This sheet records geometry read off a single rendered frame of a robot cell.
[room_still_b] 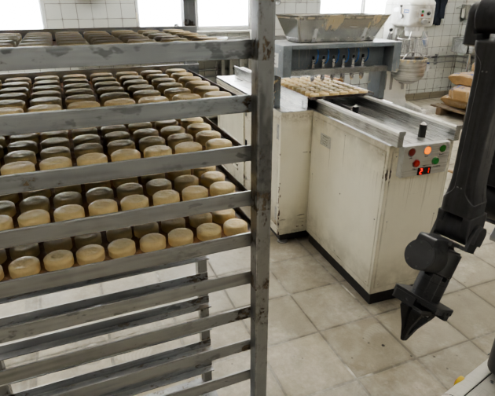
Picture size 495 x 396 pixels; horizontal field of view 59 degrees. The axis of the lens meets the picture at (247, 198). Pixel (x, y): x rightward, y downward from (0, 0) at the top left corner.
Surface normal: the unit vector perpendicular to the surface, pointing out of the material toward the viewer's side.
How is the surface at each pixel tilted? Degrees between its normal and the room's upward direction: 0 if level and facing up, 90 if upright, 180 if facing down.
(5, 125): 90
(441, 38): 90
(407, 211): 90
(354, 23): 115
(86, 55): 90
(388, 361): 0
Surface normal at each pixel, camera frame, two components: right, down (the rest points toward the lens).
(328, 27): 0.30, 0.74
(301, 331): 0.00, -0.91
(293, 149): 0.33, 0.39
